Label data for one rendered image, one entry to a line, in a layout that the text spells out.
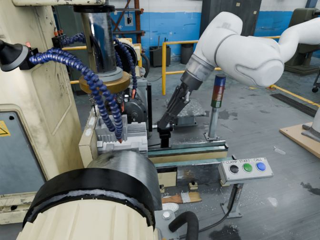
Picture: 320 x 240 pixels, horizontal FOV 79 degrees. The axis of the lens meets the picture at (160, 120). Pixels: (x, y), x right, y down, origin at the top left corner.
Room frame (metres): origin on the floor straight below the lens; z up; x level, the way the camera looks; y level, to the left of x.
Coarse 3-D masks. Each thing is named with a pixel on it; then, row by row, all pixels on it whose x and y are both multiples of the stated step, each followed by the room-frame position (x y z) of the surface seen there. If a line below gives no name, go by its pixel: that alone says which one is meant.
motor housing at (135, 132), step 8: (128, 128) 0.69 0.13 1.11; (136, 128) 0.69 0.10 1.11; (144, 128) 0.69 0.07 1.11; (128, 136) 0.66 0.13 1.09; (136, 136) 0.66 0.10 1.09; (144, 136) 0.66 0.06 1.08; (104, 144) 0.62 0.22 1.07; (120, 144) 0.63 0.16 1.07; (128, 144) 0.63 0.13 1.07; (104, 152) 0.60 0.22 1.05; (144, 152) 0.61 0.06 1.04
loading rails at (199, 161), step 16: (176, 144) 0.80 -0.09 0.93; (192, 144) 0.80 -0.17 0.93; (208, 144) 0.81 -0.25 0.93; (224, 144) 0.81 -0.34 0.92; (160, 160) 0.74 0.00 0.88; (176, 160) 0.75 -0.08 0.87; (192, 160) 0.70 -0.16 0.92; (208, 160) 0.70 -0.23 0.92; (224, 160) 0.70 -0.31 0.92; (160, 176) 0.64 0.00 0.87; (176, 176) 0.65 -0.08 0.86; (192, 176) 0.65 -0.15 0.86; (208, 176) 0.66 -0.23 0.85; (160, 192) 0.61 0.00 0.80
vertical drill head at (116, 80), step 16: (80, 16) 0.66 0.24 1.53; (96, 16) 0.64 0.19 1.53; (96, 32) 0.64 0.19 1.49; (96, 48) 0.64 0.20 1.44; (112, 48) 0.67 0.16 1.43; (96, 64) 0.64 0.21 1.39; (112, 64) 0.66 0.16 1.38; (80, 80) 0.64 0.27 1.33; (112, 80) 0.64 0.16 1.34; (128, 80) 0.66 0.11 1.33
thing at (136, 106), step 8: (128, 88) 1.00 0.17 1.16; (128, 96) 0.90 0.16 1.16; (136, 96) 0.93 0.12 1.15; (144, 96) 1.05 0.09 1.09; (128, 104) 0.90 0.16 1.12; (136, 104) 0.91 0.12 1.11; (144, 104) 0.92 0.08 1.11; (120, 112) 0.89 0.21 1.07; (128, 112) 0.90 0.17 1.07; (136, 112) 0.89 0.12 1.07; (144, 112) 0.90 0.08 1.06; (128, 120) 0.90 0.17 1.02; (136, 120) 0.90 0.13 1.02; (144, 120) 0.91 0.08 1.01
